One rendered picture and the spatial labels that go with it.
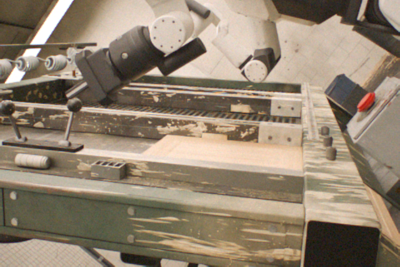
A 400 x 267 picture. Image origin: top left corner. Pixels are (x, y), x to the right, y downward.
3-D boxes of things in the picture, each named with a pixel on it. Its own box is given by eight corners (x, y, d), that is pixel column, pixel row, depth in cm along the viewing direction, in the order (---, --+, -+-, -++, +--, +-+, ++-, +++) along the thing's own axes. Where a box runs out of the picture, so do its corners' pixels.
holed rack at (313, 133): (319, 142, 124) (319, 140, 124) (309, 141, 125) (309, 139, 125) (308, 83, 283) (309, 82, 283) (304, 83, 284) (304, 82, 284)
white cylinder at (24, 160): (14, 167, 107) (44, 171, 106) (14, 155, 107) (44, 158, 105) (22, 164, 110) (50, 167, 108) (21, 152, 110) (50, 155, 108)
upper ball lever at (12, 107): (25, 149, 111) (7, 107, 103) (12, 148, 112) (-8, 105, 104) (32, 139, 114) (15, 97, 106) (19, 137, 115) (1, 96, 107)
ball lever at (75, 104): (67, 147, 108) (80, 95, 112) (52, 146, 108) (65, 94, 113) (74, 152, 111) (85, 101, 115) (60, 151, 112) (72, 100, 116)
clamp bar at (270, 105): (300, 118, 187) (304, 60, 183) (41, 98, 211) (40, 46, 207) (300, 114, 197) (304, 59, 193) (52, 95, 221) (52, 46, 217)
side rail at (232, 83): (300, 102, 278) (301, 84, 276) (130, 90, 300) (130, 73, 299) (300, 100, 286) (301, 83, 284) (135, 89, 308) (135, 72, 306)
